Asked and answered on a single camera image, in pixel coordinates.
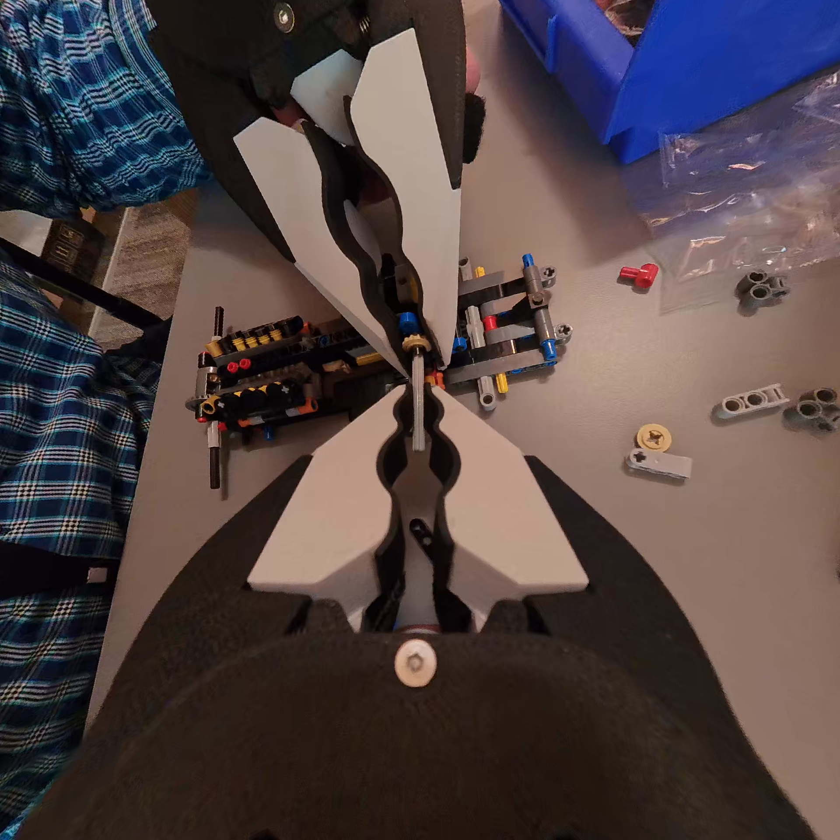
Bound light grey lego beam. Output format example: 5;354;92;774
713;384;790;421

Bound clear bags of lego parts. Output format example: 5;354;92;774
594;0;657;47

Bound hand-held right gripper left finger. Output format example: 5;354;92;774
247;384;412;619

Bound person's torso in plaid shirt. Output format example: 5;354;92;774
0;252;165;821

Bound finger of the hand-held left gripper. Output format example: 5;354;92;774
233;117;411;378
346;28;465;370

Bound blue plastic bin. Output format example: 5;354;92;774
500;0;840;165

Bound grey lego liftarm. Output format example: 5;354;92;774
623;448;693;480

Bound black chest harness strap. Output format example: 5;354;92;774
0;541;122;595

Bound small lego gear subassembly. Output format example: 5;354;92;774
395;311;434;454

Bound person's left forearm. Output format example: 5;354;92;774
0;0;211;217

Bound empty clear plastic bag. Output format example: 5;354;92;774
646;79;840;312

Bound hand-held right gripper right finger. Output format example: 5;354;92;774
430;387;589;619

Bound dark grey lego connector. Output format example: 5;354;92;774
784;387;840;434
735;270;791;309

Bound long lego chassis assembly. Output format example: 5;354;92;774
185;255;575;454

